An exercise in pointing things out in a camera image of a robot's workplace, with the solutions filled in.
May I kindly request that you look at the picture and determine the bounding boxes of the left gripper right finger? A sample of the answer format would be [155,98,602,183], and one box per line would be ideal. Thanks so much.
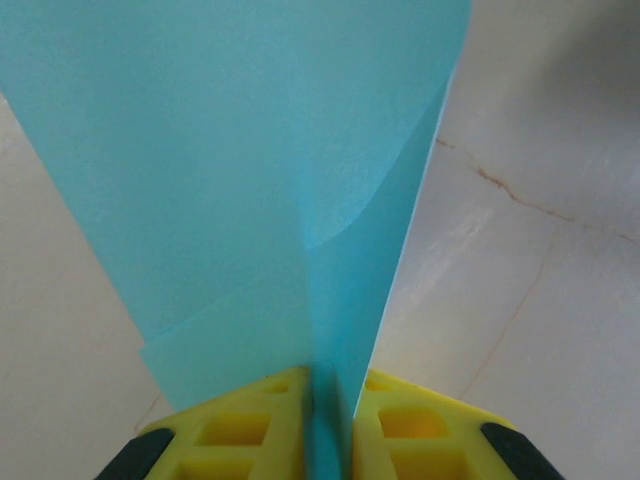
[351,368,545,480]

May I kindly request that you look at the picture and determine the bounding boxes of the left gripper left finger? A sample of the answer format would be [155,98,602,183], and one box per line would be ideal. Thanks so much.
[93,365,315,480]

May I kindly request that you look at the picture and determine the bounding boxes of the light blue paper sheet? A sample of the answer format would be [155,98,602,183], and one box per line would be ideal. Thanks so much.
[0,0,475,480]

